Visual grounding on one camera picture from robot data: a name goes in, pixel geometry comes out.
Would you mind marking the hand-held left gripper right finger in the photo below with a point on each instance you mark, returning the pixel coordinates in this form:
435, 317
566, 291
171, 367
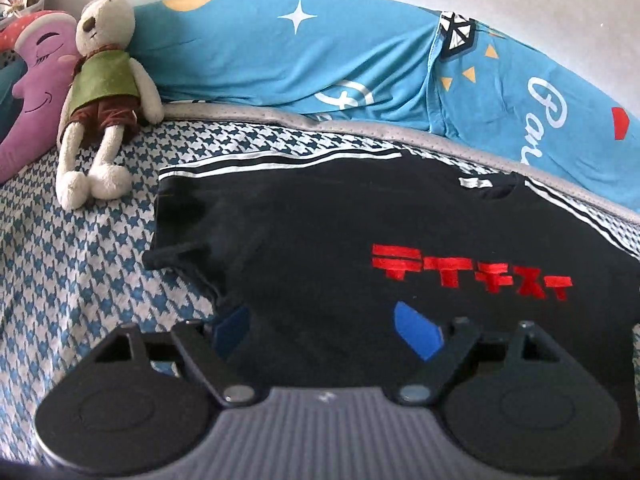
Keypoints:
415, 331

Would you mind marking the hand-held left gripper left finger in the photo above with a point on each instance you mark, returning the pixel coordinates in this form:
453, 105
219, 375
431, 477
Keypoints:
230, 331

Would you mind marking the black white-striped t-shirt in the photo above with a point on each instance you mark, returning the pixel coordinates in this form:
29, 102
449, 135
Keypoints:
310, 240

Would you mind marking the blue printed quilt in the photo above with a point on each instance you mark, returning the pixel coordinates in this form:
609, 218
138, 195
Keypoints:
375, 60

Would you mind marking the beige rabbit plush toy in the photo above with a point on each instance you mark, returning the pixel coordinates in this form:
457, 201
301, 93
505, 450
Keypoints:
102, 75

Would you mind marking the purple moon plush pillow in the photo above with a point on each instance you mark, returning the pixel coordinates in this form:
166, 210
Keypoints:
37, 85

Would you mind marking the teal pillow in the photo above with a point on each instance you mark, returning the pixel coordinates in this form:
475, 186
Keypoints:
7, 85

